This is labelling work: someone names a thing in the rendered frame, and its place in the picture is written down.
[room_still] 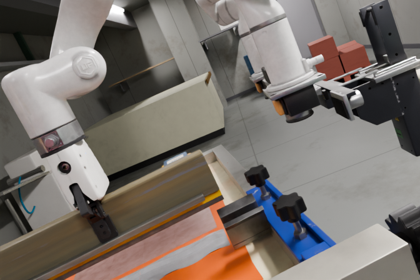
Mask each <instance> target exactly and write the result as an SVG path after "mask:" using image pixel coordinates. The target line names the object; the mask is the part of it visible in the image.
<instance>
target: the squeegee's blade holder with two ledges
mask: <svg viewBox="0 0 420 280"><path fill-rule="evenodd" d="M203 201H205V198H204V196H203V193H200V194H198V195H196V196H194V197H192V198H190V199H188V200H186V201H184V202H182V203H180V204H178V205H176V206H174V207H172V208H170V209H168V210H166V211H164V212H162V213H160V214H158V215H156V216H154V217H152V218H150V219H148V220H146V221H144V222H142V223H140V224H138V225H136V226H134V227H132V228H130V229H128V230H126V231H124V232H122V233H120V234H118V236H117V237H115V238H113V239H111V240H109V241H107V242H105V243H100V244H98V245H96V246H94V247H92V248H90V249H88V250H86V251H84V252H82V253H80V254H78V255H76V256H74V257H72V258H70V259H68V260H66V261H64V262H62V263H60V264H58V265H56V266H54V267H52V268H50V269H48V270H46V271H44V272H42V273H40V274H38V275H36V276H34V277H32V278H30V279H28V280H47V279H49V278H51V277H53V276H55V275H57V274H59V273H61V272H63V271H65V270H67V269H69V268H71V267H73V266H75V265H77V264H79V263H81V262H83V261H85V260H87V259H89V258H91V257H93V256H95V255H97V254H99V253H101V252H103V251H105V250H107V249H109V248H111V247H113V246H115V245H117V244H119V243H121V242H123V241H125V240H127V239H129V238H131V237H133V236H135V235H137V234H139V233H141V232H143V231H145V230H147V229H149V228H151V227H153V226H155V225H157V224H159V223H161V222H163V221H165V220H167V219H169V218H171V217H173V216H175V215H177V214H179V213H181V212H183V211H185V210H187V209H189V208H191V207H193V206H195V205H197V204H199V203H201V202H203Z"/></svg>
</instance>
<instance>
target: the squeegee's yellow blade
mask: <svg viewBox="0 0 420 280"><path fill-rule="evenodd" d="M220 195H222V193H221V191H220V189H219V190H218V191H216V192H214V193H212V194H210V195H208V196H206V197H204V198H205V201H203V202H200V203H199V204H197V205H195V206H193V207H190V208H189V209H187V210H185V211H183V212H180V213H179V214H177V215H175V216H173V217H170V218H169V219H167V220H165V221H163V222H160V223H159V224H157V225H155V226H153V227H150V228H149V229H147V230H145V231H143V232H140V233H139V234H137V235H135V236H133V237H131V238H129V239H127V240H125V241H123V242H121V243H119V244H117V245H115V246H113V247H111V248H109V249H107V250H105V251H103V252H101V253H99V254H97V255H95V256H93V257H91V258H89V259H87V260H85V261H83V262H81V263H79V264H77V265H75V266H73V267H71V268H69V269H67V270H65V271H63V272H61V273H59V274H57V275H55V276H53V277H51V278H49V279H47V280H53V279H56V278H58V277H59V276H62V275H63V274H66V273H68V272H69V271H72V270H73V269H76V268H78V267H79V266H82V265H83V264H85V263H87V262H89V261H91V260H93V259H95V258H97V257H99V256H101V255H103V254H105V253H107V252H109V251H111V250H113V249H115V248H117V247H119V246H121V245H123V244H125V243H127V242H129V241H131V240H133V239H135V238H137V237H139V236H141V235H143V234H145V233H147V232H149V231H151V230H153V229H155V228H157V227H159V226H161V225H163V224H165V223H167V222H169V221H171V220H173V219H175V218H177V217H179V216H181V215H183V214H185V213H186V212H188V211H190V210H192V209H194V208H196V207H198V206H200V205H202V204H204V203H206V202H208V201H210V200H212V199H214V198H216V197H218V196H220Z"/></svg>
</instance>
